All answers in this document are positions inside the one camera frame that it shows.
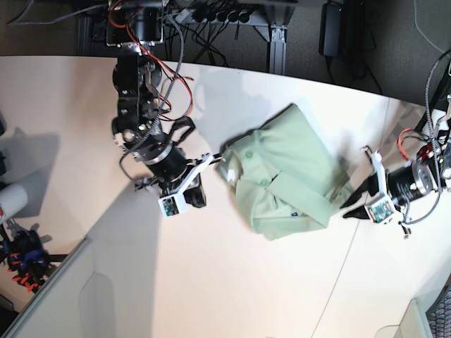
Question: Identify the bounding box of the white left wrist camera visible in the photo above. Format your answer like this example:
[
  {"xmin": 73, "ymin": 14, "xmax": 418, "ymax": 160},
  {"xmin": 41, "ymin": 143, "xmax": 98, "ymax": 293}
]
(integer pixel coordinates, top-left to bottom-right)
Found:
[{"xmin": 364, "ymin": 197, "xmax": 395, "ymax": 223}]

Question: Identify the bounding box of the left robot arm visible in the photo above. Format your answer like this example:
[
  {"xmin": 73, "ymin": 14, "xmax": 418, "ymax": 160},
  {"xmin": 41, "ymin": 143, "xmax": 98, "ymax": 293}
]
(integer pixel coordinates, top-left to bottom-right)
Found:
[{"xmin": 342, "ymin": 50, "xmax": 450, "ymax": 227}]

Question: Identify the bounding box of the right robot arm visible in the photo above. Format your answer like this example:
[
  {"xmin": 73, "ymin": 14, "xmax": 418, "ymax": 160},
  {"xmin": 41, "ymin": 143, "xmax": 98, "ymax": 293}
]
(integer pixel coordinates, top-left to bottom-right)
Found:
[{"xmin": 106, "ymin": 1, "xmax": 221, "ymax": 211}]

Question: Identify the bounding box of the black power adapter brick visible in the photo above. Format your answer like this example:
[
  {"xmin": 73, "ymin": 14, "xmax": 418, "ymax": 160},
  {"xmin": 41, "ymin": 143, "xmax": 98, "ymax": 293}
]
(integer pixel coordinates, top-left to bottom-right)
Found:
[{"xmin": 319, "ymin": 1, "xmax": 344, "ymax": 57}]

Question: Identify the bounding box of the aluminium table leg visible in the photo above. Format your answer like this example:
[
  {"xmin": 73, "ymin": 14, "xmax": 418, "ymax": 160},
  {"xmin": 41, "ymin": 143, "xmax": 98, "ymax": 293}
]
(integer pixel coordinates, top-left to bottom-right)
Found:
[{"xmin": 268, "ymin": 25, "xmax": 288, "ymax": 75}]

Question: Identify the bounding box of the black power strip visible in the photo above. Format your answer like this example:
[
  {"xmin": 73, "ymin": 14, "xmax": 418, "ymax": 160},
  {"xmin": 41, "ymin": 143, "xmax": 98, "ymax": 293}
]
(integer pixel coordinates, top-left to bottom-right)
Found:
[{"xmin": 175, "ymin": 7, "xmax": 254, "ymax": 25}]

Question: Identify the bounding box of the white cable on carpet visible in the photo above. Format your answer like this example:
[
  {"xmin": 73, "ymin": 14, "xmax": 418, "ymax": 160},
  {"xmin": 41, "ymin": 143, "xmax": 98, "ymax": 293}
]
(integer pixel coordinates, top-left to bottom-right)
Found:
[{"xmin": 412, "ymin": 0, "xmax": 451, "ymax": 52}]

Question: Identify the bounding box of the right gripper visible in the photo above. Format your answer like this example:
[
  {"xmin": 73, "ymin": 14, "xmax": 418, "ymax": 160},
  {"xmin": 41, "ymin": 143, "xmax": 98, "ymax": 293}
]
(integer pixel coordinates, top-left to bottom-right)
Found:
[{"xmin": 134, "ymin": 151, "xmax": 223, "ymax": 208}]

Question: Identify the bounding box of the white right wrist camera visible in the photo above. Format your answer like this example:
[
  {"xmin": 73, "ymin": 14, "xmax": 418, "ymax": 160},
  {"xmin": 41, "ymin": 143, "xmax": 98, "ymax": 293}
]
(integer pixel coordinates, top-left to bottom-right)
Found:
[{"xmin": 158, "ymin": 194, "xmax": 187, "ymax": 218}]

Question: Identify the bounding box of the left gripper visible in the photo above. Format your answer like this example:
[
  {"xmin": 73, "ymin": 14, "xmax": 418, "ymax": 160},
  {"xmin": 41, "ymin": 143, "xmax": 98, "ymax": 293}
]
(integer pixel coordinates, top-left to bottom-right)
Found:
[{"xmin": 341, "ymin": 157, "xmax": 438, "ymax": 220}]

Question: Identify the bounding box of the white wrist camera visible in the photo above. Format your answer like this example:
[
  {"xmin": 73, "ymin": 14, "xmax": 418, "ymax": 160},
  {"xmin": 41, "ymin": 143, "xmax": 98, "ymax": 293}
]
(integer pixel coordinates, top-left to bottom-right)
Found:
[
  {"xmin": 364, "ymin": 197, "xmax": 395, "ymax": 223},
  {"xmin": 158, "ymin": 194, "xmax": 187, "ymax": 218}
]

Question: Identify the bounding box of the blue orange clamp pile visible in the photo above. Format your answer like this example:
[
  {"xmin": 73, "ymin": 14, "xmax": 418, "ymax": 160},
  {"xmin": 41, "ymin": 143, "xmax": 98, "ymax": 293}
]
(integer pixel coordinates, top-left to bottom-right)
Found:
[{"xmin": 1, "ymin": 225, "xmax": 51, "ymax": 294}]

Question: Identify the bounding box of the black mesh chair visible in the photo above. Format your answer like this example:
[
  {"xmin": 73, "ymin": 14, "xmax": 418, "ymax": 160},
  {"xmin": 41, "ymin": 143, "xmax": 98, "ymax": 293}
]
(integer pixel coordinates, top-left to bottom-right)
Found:
[{"xmin": 426, "ymin": 285, "xmax": 450, "ymax": 338}]

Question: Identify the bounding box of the light green T-shirt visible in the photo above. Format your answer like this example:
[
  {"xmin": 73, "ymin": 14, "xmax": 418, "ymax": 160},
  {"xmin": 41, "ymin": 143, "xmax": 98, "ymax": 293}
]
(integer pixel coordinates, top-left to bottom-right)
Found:
[{"xmin": 216, "ymin": 104, "xmax": 353, "ymax": 240}]

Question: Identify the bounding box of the white cylinder with sticker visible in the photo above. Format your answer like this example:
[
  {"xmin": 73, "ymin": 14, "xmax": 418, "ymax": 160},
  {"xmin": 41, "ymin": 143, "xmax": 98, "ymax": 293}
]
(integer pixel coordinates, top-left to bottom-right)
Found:
[{"xmin": 0, "ymin": 183, "xmax": 28, "ymax": 223}]

